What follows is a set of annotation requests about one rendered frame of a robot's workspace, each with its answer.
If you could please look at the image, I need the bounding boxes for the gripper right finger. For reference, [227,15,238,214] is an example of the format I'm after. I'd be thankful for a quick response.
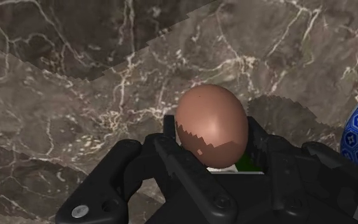
[246,116,358,224]

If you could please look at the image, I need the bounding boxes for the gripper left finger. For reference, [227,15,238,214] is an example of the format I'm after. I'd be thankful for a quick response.
[55,114,239,224]

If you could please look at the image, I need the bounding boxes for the brown egg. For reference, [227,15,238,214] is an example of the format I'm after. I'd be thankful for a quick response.
[174,83,249,169]

